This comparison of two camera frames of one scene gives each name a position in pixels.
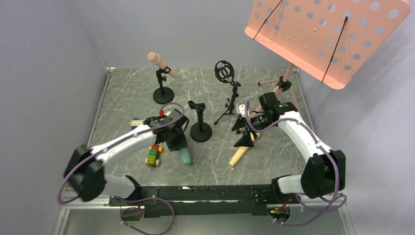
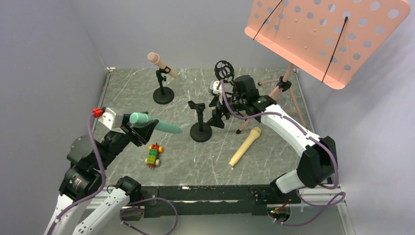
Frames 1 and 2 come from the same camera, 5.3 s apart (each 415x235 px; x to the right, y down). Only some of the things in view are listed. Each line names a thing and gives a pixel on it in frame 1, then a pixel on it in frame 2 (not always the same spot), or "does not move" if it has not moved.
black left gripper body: x=176 y=142 → x=134 y=132
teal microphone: x=185 y=157 → x=139 y=118
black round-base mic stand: x=163 y=95 does not move
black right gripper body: x=242 y=129 → x=225 y=106
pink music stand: x=332 y=40 does not move
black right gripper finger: x=240 y=123 → x=215 y=102
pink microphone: x=153 y=58 does not move
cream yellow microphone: x=242 y=150 does not move
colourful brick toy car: x=153 y=151 does not move
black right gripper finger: x=246 y=141 → x=216 y=120
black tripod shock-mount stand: x=224 y=71 does not move
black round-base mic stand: x=200 y=131 does not move
